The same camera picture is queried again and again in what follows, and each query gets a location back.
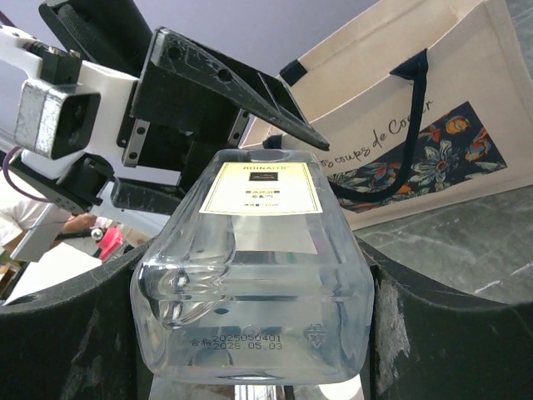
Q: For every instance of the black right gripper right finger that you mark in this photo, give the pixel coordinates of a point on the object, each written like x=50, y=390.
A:
x=431, y=341

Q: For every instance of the clear square bottle black cap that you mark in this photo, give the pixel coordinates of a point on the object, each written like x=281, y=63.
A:
x=255, y=279

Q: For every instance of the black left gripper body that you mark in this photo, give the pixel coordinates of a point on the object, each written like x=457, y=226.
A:
x=174, y=127

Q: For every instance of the beige canvas tote bag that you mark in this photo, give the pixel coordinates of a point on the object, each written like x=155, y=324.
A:
x=424, y=104

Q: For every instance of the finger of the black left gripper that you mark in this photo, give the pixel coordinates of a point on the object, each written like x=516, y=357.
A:
x=258, y=93

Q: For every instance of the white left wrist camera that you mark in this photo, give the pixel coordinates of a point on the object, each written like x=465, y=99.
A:
x=58, y=122

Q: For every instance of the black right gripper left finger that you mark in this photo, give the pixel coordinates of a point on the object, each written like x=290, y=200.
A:
x=75, y=340

